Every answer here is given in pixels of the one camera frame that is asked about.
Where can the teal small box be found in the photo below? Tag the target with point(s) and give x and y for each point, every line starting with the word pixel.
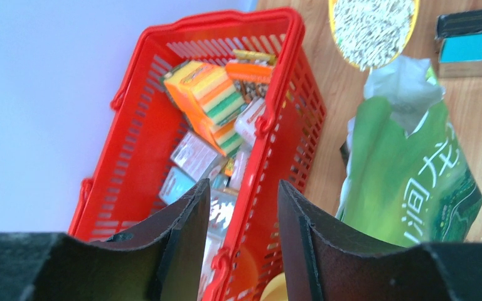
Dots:
pixel 175 185

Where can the teal rectangular box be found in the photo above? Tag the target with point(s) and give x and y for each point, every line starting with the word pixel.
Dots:
pixel 461 56

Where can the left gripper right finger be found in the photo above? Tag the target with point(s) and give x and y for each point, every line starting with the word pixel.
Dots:
pixel 325 259

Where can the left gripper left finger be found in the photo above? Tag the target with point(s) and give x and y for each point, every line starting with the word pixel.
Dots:
pixel 161 257

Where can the red plastic shopping basket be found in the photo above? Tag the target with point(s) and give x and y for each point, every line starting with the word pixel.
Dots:
pixel 146 128

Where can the orange green striped sponge pack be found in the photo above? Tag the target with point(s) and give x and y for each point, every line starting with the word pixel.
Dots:
pixel 208 98

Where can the yellow litter box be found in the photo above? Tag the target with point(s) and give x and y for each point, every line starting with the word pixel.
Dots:
pixel 276 289

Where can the green litter bag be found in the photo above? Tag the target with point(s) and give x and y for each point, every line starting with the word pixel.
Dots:
pixel 407 178

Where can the yellow plastic scoop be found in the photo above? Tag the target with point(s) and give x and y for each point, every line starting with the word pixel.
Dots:
pixel 371 34

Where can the pink grey small box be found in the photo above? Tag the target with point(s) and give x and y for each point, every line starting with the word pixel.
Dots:
pixel 197 158

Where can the orange small packet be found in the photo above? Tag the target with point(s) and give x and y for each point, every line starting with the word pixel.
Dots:
pixel 251 73

